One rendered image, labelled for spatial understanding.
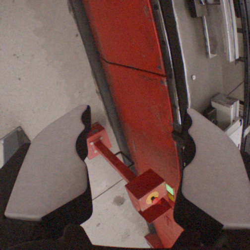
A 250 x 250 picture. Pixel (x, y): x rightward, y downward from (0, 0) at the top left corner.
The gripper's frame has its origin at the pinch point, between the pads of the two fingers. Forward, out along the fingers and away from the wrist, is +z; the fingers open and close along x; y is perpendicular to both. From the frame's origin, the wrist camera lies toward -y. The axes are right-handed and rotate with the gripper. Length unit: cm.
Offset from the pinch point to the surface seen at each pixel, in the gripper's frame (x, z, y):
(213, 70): 27, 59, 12
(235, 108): 37, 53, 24
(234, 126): 35, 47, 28
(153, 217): 11, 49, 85
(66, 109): -47, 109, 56
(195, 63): 19, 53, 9
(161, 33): 7, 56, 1
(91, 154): -30, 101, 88
